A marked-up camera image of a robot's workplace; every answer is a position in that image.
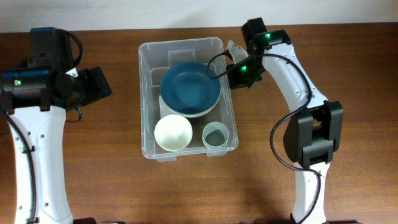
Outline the white small bowl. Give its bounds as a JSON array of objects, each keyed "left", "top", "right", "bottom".
[{"left": 154, "top": 114, "right": 193, "bottom": 152}]

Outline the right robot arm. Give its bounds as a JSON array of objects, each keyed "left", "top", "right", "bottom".
[{"left": 226, "top": 17, "right": 343, "bottom": 223}]

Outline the blue plate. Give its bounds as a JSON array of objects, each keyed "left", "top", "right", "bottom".
[{"left": 160, "top": 62, "right": 221, "bottom": 114}]

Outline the grey cup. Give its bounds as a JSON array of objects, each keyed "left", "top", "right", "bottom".
[{"left": 202, "top": 122, "right": 229, "bottom": 149}]

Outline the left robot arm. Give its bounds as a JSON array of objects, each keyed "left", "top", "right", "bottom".
[{"left": 1, "top": 27, "right": 112, "bottom": 223}]

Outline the clear plastic storage container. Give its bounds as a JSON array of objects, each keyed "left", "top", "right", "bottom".
[{"left": 138, "top": 37, "right": 239, "bottom": 162}]

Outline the cream plate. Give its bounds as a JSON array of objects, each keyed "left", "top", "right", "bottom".
[{"left": 170, "top": 96, "right": 221, "bottom": 118}]

